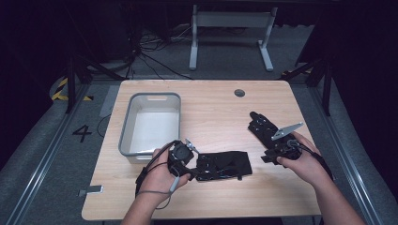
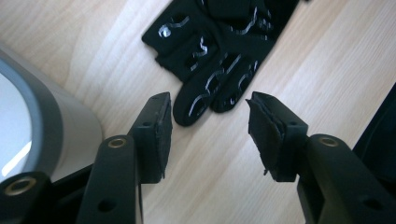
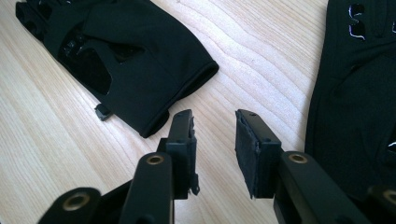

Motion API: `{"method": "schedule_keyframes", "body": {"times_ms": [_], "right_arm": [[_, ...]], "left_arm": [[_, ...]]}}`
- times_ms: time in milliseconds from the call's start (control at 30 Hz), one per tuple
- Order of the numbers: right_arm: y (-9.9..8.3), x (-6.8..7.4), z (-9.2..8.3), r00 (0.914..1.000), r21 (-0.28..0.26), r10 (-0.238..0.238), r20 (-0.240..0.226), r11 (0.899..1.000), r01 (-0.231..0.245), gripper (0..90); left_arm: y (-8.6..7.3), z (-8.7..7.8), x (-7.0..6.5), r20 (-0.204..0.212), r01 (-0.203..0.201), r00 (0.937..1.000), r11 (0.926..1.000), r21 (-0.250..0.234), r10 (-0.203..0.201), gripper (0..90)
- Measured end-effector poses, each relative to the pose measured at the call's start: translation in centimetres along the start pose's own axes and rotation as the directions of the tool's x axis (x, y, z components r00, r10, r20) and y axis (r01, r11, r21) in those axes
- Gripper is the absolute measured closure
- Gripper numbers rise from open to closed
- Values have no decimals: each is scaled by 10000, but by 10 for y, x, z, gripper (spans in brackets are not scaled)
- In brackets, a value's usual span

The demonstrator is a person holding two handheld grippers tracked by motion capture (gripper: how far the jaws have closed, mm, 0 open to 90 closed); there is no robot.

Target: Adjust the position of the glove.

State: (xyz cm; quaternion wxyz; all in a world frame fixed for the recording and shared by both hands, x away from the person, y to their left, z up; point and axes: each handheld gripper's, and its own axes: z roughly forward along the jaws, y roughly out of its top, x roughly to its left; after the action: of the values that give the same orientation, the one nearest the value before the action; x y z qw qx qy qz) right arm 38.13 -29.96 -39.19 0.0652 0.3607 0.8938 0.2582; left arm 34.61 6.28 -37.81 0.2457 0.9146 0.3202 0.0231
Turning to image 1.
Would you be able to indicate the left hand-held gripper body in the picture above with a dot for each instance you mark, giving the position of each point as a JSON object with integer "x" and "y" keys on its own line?
{"x": 180, "y": 153}

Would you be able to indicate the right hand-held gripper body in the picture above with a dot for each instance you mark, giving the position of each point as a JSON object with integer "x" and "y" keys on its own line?
{"x": 283, "y": 146}

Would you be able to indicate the person's left hand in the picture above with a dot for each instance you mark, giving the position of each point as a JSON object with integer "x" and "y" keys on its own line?
{"x": 158, "y": 178}

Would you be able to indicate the person's right hand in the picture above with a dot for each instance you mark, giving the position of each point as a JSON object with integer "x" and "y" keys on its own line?
{"x": 305, "y": 165}

